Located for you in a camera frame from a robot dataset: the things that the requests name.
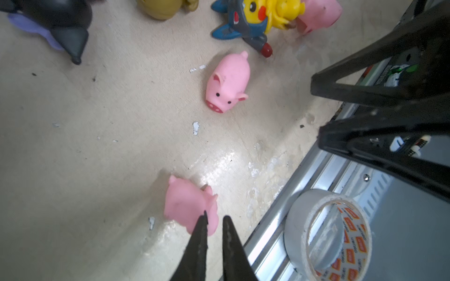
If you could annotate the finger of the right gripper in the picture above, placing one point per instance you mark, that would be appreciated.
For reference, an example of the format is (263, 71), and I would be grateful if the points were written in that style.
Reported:
(410, 63)
(351, 139)

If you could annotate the black purple bat toy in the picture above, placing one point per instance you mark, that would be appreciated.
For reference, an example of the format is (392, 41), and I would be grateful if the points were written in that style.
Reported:
(63, 23)

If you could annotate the pink pig toy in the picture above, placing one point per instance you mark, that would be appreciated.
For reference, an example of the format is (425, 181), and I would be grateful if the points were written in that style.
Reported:
(185, 203)
(318, 14)
(227, 84)

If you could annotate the clear tape roll right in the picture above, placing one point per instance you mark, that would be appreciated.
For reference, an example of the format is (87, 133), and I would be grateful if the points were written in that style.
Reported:
(327, 237)

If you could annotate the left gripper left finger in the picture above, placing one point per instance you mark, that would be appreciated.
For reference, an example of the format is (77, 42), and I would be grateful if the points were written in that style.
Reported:
(192, 266)

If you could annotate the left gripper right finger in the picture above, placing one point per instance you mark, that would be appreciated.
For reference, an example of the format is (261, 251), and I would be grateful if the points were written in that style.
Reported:
(236, 266)

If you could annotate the yellow blue pokemon toy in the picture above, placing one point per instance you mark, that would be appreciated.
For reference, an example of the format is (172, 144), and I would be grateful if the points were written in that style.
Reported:
(252, 20)

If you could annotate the olive green figure toy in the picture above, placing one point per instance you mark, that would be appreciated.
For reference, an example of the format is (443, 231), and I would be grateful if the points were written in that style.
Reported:
(166, 9)

